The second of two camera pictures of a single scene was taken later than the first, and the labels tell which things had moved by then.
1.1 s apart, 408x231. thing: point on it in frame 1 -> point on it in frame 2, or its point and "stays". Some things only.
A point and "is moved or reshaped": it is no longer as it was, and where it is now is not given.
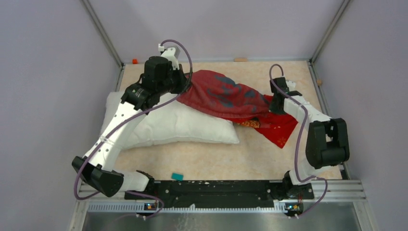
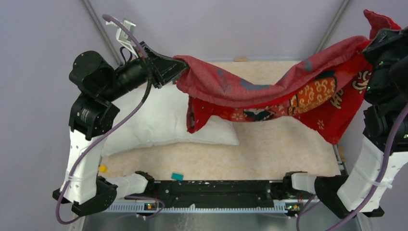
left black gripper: (183, 81) -> (163, 69)
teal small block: (177, 176) stays
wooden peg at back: (240, 59) stays
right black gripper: (273, 109) -> (385, 37)
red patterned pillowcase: (213, 93) is moved or reshaped
